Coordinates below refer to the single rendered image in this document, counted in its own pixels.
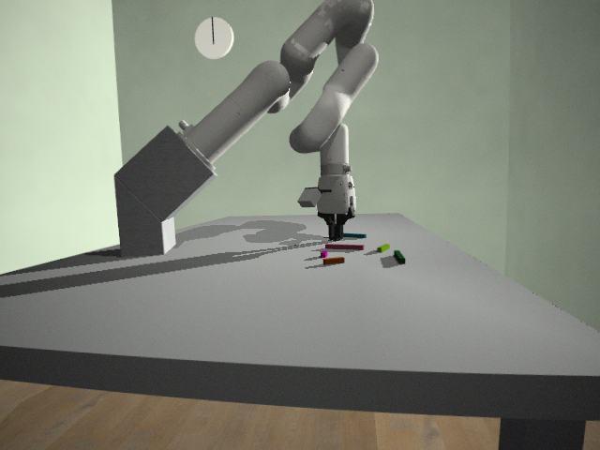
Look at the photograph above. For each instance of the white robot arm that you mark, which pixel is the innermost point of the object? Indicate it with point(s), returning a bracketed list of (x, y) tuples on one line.
[(271, 86)]

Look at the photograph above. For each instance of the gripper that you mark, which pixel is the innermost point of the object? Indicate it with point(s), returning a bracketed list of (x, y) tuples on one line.
[(339, 201)]

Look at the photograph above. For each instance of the orange rod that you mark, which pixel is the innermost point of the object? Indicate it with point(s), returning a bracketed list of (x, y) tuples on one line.
[(333, 260)]

